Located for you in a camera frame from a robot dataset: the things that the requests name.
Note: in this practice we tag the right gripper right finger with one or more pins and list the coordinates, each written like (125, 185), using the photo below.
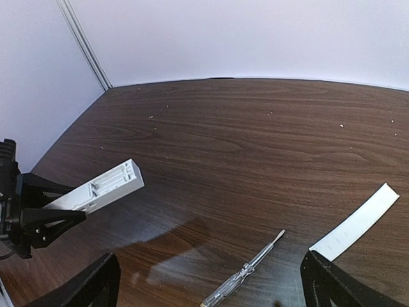
(325, 284)

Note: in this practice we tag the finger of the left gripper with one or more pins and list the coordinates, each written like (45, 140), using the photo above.
(41, 227)
(36, 190)

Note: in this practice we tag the left aluminium frame post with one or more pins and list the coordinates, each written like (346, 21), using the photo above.
(84, 44)

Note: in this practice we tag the white remote back cover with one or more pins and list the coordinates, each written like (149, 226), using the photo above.
(357, 224)

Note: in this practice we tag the white remote control body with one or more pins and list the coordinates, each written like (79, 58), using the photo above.
(101, 191)

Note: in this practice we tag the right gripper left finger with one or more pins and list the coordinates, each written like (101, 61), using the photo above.
(97, 285)

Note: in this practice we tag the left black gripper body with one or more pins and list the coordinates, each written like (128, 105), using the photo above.
(12, 190)

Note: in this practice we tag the clear handle small screwdriver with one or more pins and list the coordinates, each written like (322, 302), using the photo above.
(236, 280)

